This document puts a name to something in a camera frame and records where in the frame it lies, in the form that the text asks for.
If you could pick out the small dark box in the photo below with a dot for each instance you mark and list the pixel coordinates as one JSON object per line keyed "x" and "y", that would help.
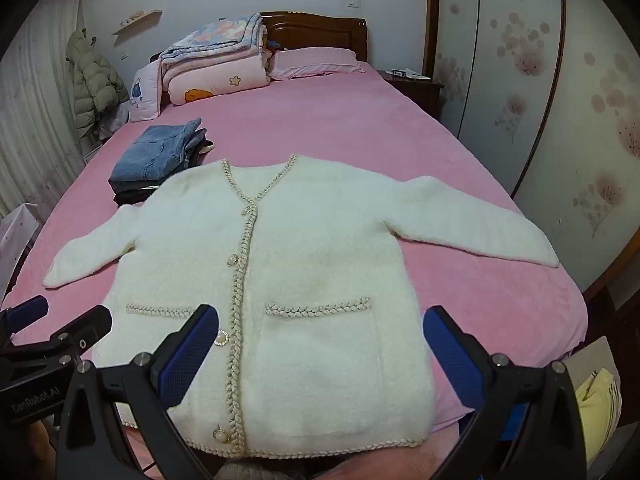
{"x": 399, "y": 73}

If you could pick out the dark wooden headboard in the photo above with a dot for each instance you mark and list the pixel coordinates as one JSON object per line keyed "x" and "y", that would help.
{"x": 320, "y": 30}

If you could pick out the yellow striped cloth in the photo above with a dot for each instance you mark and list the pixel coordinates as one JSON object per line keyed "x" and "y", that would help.
{"x": 597, "y": 410}

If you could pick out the wooden wall shelf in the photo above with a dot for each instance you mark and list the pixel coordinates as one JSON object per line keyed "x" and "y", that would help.
{"x": 137, "y": 21}

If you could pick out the pink pillow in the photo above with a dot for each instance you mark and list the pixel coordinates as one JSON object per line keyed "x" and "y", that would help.
{"x": 315, "y": 62}

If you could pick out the folded floral quilt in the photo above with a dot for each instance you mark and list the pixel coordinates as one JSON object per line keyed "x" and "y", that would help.
{"x": 215, "y": 40}

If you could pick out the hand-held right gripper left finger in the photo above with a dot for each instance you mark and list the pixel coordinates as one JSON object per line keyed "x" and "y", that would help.
{"x": 192, "y": 351}

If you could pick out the bed with pink sheet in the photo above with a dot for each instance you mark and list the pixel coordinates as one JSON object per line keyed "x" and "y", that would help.
{"x": 350, "y": 120}

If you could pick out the dark wooden nightstand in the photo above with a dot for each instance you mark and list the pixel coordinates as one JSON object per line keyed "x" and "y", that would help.
{"x": 415, "y": 92}

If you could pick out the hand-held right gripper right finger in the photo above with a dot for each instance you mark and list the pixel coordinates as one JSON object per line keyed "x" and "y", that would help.
{"x": 450, "y": 356}

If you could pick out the grey quilted clothing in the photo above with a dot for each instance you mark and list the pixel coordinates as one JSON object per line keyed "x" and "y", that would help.
{"x": 250, "y": 472}

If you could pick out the white fuzzy cardigan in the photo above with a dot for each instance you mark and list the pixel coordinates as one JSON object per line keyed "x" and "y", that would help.
{"x": 310, "y": 260}

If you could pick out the white cushion with blue print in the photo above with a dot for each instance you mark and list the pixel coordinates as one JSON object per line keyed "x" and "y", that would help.
{"x": 145, "y": 92}

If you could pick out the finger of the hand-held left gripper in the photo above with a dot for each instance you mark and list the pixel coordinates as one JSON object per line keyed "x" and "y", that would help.
{"x": 87, "y": 327}
{"x": 27, "y": 310}

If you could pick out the folded dark clothes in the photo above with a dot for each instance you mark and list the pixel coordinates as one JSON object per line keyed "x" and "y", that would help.
{"x": 132, "y": 191}

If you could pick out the white paper bag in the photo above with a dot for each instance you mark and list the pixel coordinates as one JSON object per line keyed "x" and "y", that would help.
{"x": 17, "y": 245}

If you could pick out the white paper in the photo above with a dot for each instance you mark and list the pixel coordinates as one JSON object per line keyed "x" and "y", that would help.
{"x": 417, "y": 74}

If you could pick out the pale pleated curtain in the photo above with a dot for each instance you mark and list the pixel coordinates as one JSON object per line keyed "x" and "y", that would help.
{"x": 35, "y": 125}

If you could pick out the olive puffer jacket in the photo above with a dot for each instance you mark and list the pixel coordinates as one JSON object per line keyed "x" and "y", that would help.
{"x": 95, "y": 80}

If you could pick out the floral sliding wardrobe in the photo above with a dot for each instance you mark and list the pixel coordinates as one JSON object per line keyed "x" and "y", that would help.
{"x": 550, "y": 85}

